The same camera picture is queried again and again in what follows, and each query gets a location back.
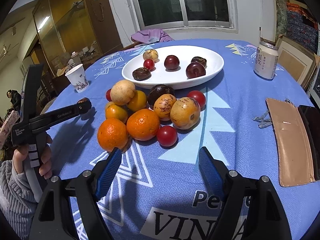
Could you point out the orange mandarin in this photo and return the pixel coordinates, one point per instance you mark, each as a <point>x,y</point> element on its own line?
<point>111,134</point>
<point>143,125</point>

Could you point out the red cherry tomato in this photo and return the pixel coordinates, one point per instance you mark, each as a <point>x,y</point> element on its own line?
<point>199,97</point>
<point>108,95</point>
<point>149,64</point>
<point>167,136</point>

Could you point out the dark brown wrinkled fruit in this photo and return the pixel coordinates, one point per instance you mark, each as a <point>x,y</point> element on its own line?
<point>200,60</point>

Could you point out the black phone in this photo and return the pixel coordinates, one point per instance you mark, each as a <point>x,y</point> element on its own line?
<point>311,121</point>

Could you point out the small tan fruit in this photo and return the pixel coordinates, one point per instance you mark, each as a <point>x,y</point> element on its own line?
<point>114,111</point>

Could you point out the white paper cup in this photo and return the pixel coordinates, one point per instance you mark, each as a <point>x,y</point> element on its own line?
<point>77,78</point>

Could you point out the keys on lanyard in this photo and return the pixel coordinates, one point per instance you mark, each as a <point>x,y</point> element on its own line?
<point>263,118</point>

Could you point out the aluminium frame window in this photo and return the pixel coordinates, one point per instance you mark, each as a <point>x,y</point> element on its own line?
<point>183,14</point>

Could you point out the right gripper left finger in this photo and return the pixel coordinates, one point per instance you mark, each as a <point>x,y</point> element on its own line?
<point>54,218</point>

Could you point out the shelf with patterned boxes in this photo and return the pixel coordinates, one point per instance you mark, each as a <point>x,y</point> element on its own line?
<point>297,41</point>

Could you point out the tan leather wallet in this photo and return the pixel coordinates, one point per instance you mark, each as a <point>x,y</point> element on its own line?
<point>294,151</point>

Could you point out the tan spotted fruit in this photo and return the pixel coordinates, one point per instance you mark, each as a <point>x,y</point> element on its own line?
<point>185,113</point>

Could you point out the brown round fruit on plate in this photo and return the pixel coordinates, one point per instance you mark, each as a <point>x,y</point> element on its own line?
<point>150,54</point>

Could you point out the white beverage can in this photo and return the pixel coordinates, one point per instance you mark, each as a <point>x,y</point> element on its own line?
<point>266,60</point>

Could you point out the wooden glass cabinet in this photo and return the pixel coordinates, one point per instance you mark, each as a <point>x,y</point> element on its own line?
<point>86,27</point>

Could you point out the white oval plate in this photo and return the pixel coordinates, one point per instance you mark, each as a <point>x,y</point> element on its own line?
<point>177,78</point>

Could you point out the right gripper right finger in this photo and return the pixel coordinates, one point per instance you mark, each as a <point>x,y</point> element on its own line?
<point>266,218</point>

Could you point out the person in background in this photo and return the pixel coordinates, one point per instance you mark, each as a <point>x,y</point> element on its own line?
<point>15,99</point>

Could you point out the dark brown chestnut fruit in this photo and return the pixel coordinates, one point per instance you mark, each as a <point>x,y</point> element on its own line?
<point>141,74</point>

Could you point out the person's left hand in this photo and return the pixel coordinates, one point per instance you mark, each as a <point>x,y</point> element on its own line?
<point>21,153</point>

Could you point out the speckled tan fruit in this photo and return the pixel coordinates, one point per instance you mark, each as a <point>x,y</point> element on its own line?
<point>163,106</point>

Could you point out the purple cloth on chair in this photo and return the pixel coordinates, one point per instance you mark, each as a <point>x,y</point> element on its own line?
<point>149,36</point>

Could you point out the yellow orange citrus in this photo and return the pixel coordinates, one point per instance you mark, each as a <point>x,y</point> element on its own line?
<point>138,102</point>

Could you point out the large tan round fruit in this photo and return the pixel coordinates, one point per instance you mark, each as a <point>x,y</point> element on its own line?
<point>122,92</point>

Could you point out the blue patterned tablecloth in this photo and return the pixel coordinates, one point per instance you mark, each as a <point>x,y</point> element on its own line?
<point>159,193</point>

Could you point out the dark red plum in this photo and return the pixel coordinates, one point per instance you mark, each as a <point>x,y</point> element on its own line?
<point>194,70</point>
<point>171,62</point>

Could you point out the grey sleeve forearm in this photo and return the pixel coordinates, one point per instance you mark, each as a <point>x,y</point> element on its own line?
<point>18,204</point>

